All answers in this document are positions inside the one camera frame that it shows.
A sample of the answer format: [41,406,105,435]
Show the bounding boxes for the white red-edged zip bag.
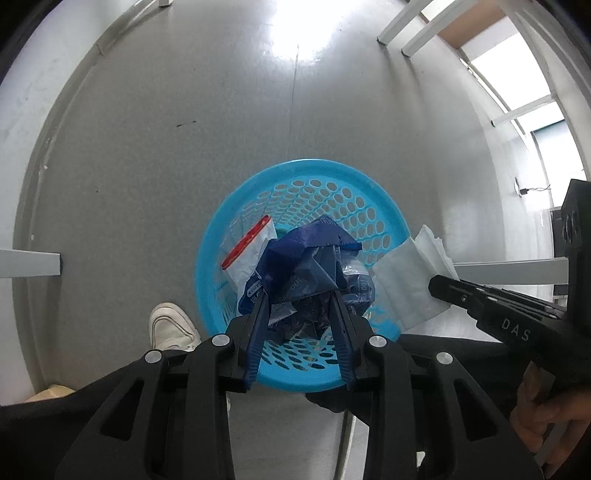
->
[221,215,277,297]

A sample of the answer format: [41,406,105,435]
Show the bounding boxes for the white tissue paper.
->
[372,225,459,332]

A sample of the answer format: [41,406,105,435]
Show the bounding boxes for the dark blue bag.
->
[236,215,375,344]

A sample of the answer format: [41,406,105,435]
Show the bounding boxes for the white sneaker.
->
[148,302,201,352]

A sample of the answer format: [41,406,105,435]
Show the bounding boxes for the person's black trouser legs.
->
[1,335,542,479]

